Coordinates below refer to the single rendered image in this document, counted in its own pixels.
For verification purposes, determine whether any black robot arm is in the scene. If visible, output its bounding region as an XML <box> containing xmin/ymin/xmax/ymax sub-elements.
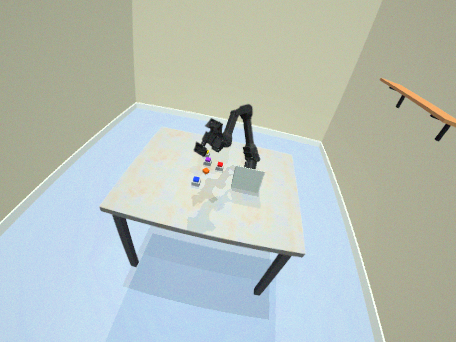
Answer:
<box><xmin>209</xmin><ymin>104</ymin><xmax>261</xmax><ymax>170</ymax></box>

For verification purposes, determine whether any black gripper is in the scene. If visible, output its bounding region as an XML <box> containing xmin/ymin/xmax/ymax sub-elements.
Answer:
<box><xmin>193</xmin><ymin>118</ymin><xmax>222</xmax><ymax>156</ymax></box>

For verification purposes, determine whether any blue button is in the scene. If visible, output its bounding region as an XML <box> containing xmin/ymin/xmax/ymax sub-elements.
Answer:
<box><xmin>191</xmin><ymin>176</ymin><xmax>201</xmax><ymax>187</ymax></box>

